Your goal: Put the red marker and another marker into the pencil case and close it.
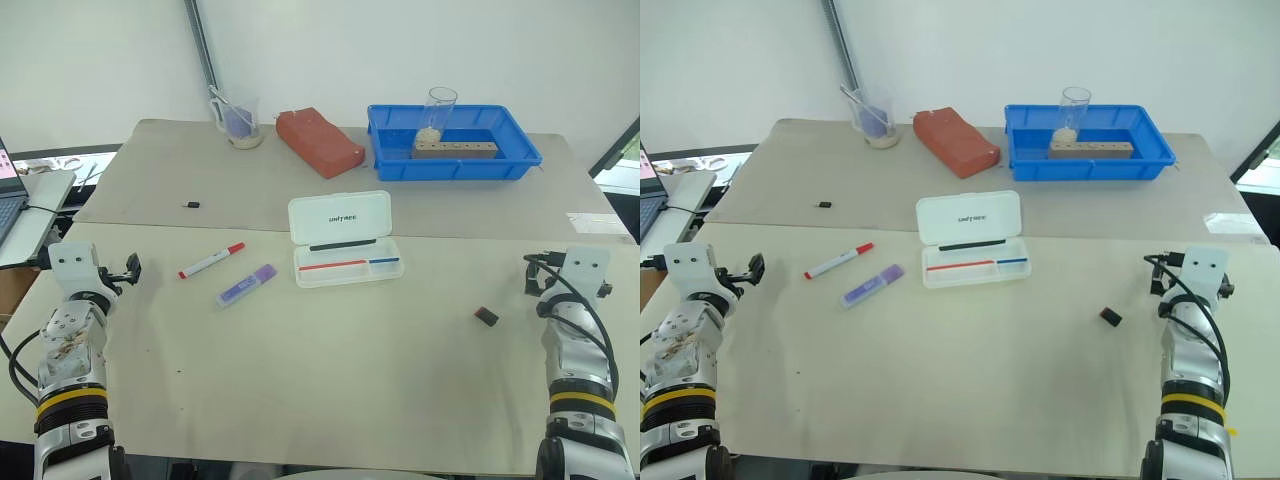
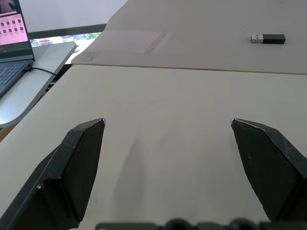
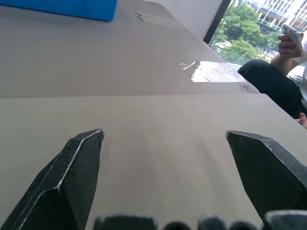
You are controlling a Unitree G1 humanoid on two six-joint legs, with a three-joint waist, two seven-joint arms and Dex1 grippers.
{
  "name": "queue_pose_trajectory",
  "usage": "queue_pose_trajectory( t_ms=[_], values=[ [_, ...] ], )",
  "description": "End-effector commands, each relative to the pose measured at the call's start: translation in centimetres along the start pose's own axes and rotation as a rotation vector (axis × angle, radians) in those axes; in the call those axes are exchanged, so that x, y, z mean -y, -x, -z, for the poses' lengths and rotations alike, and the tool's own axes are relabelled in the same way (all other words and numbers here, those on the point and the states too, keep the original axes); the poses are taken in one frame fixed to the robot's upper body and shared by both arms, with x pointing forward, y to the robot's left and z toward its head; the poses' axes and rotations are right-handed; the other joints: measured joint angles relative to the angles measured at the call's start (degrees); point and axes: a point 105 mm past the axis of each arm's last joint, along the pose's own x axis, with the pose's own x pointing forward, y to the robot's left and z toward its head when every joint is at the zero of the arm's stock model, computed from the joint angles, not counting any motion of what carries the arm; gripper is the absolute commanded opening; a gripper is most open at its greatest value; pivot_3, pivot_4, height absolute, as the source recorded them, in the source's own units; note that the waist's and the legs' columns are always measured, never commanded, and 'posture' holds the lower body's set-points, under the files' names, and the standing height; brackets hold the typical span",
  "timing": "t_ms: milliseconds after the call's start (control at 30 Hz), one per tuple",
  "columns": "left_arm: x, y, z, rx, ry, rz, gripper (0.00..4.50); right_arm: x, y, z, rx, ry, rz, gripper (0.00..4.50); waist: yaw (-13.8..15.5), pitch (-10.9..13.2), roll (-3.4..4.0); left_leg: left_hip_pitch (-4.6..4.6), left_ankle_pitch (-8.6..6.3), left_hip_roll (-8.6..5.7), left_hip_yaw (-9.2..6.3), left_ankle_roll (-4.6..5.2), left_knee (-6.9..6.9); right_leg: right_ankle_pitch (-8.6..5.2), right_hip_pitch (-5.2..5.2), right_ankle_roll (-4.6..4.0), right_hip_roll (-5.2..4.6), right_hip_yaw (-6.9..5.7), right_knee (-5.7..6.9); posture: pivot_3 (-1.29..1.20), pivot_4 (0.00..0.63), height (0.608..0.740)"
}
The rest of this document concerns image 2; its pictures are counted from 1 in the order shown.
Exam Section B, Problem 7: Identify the dark grey laptop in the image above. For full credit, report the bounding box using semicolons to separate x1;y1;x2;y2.
0;0;35;98

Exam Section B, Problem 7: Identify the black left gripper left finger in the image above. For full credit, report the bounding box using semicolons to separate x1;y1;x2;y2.
0;117;106;230

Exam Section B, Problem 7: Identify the grey side table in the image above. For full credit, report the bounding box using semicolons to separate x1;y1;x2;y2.
0;41;78;128

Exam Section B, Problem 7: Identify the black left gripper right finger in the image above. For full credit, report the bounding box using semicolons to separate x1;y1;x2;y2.
230;117;307;222

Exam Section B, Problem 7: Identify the black laptop cable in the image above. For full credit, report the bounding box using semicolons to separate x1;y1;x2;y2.
25;66;58;77

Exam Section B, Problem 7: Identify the black USB dongle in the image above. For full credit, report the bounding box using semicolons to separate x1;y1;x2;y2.
250;34;286;45

